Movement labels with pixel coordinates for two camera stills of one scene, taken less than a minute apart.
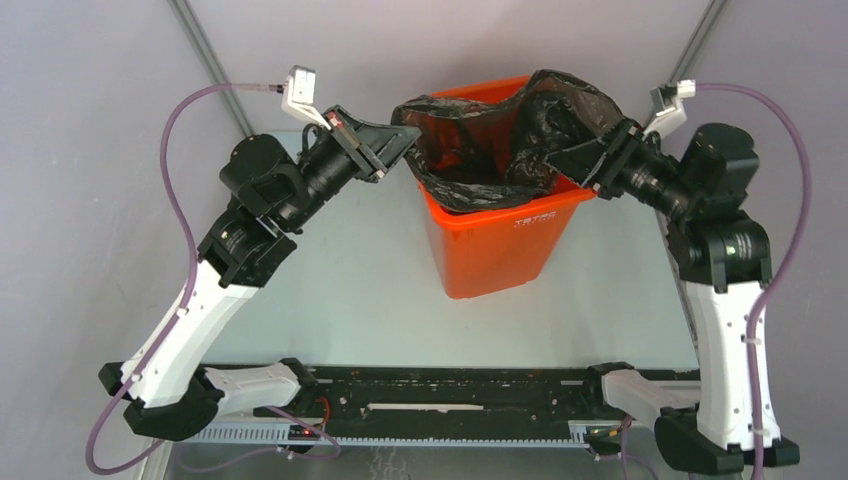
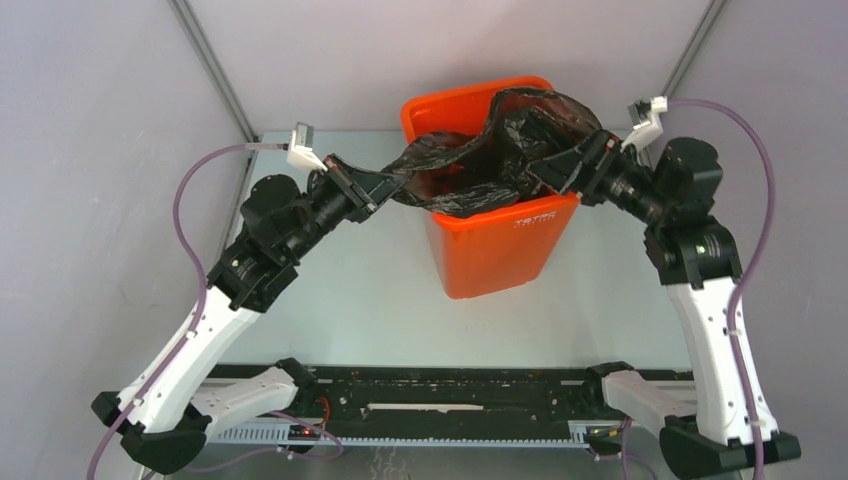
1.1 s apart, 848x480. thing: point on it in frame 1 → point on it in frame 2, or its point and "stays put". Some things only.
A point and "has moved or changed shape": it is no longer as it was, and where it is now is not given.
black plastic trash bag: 474,154 has moved or changed shape
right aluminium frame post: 696,41 stays put
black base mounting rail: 442,401 stays put
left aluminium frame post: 227,95 stays put
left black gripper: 374,148 → 365,190
